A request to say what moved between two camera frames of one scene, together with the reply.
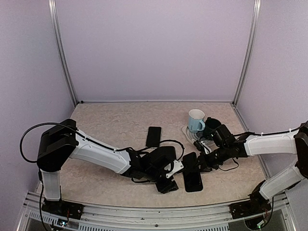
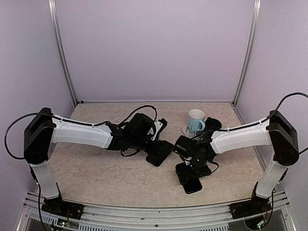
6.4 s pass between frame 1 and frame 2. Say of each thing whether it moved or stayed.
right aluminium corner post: stayed
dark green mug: stayed
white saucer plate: stayed
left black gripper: moved
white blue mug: stayed
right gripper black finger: moved
